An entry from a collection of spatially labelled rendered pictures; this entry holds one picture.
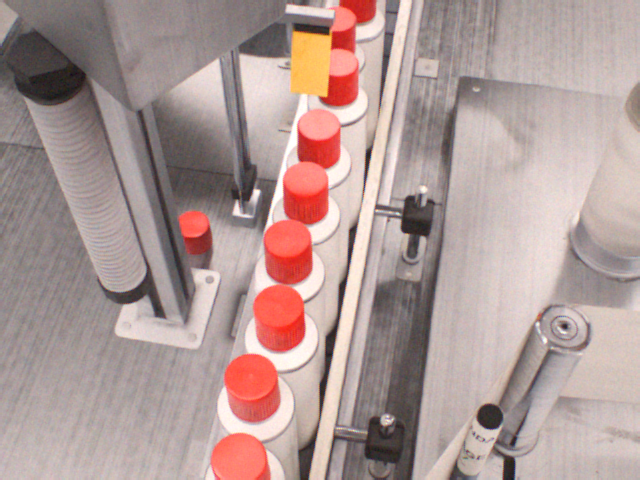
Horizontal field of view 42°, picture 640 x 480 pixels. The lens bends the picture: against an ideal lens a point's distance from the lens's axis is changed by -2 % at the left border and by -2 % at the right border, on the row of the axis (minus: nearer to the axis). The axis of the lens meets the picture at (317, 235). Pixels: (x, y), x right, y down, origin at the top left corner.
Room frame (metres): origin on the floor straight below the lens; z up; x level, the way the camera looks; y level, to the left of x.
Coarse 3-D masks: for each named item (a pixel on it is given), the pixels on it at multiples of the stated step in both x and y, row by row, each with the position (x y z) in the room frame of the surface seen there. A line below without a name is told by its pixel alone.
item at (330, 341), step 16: (400, 0) 0.81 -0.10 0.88; (384, 16) 0.78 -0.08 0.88; (384, 32) 0.75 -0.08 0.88; (384, 48) 0.72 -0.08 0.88; (384, 64) 0.70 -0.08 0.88; (384, 80) 0.67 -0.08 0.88; (368, 160) 0.55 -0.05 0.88; (352, 240) 0.45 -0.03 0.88; (336, 336) 0.35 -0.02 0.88; (320, 384) 0.30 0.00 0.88; (320, 400) 0.29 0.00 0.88; (320, 416) 0.27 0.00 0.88; (304, 464) 0.23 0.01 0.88
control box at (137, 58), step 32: (32, 0) 0.29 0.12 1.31; (64, 0) 0.27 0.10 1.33; (96, 0) 0.25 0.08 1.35; (128, 0) 0.25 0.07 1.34; (160, 0) 0.26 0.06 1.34; (192, 0) 0.27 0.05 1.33; (224, 0) 0.28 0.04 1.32; (256, 0) 0.30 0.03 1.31; (64, 32) 0.27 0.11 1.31; (96, 32) 0.25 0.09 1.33; (128, 32) 0.25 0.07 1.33; (160, 32) 0.26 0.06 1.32; (192, 32) 0.27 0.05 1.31; (224, 32) 0.28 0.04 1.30; (256, 32) 0.30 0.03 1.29; (96, 64) 0.26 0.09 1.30; (128, 64) 0.25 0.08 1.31; (160, 64) 0.26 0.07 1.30; (192, 64) 0.27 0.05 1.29; (128, 96) 0.25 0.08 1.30; (160, 96) 0.26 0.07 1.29
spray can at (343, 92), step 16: (336, 64) 0.48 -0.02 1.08; (352, 64) 0.48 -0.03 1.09; (336, 80) 0.47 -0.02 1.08; (352, 80) 0.47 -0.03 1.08; (320, 96) 0.48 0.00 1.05; (336, 96) 0.47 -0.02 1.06; (352, 96) 0.47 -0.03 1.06; (336, 112) 0.47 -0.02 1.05; (352, 112) 0.47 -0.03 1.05; (352, 128) 0.46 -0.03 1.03; (352, 144) 0.46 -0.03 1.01; (352, 160) 0.46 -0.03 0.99; (352, 176) 0.47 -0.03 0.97; (352, 192) 0.47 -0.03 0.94; (352, 208) 0.47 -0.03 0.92; (352, 224) 0.47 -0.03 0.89
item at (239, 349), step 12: (300, 96) 0.57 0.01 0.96; (300, 108) 0.55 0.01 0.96; (288, 144) 0.51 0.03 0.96; (276, 192) 0.45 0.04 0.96; (252, 276) 0.37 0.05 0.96; (252, 288) 0.35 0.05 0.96; (252, 300) 0.34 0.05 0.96; (252, 312) 0.33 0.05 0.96; (240, 324) 0.32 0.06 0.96; (240, 336) 0.31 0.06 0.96; (240, 348) 0.30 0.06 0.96; (216, 420) 0.24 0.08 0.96; (216, 432) 0.23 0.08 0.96; (204, 456) 0.21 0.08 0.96; (204, 468) 0.20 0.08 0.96
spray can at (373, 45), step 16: (352, 0) 0.57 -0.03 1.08; (368, 0) 0.57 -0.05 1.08; (368, 16) 0.57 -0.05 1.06; (368, 32) 0.57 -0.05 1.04; (368, 48) 0.56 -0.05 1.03; (368, 64) 0.56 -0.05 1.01; (368, 80) 0.56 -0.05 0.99; (368, 96) 0.56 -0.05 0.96; (368, 112) 0.57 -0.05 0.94; (368, 128) 0.57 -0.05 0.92; (368, 144) 0.57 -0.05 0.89
